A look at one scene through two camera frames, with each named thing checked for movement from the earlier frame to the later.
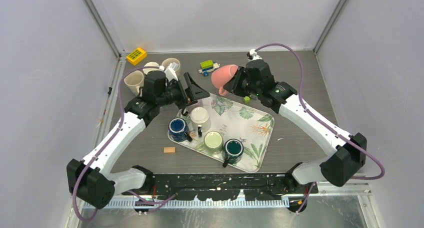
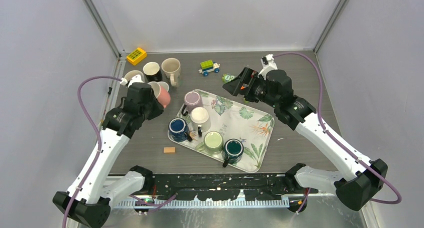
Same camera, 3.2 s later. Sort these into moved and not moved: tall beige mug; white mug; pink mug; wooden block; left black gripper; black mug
Moved: pink mug; left black gripper
Not moved: wooden block; black mug; white mug; tall beige mug
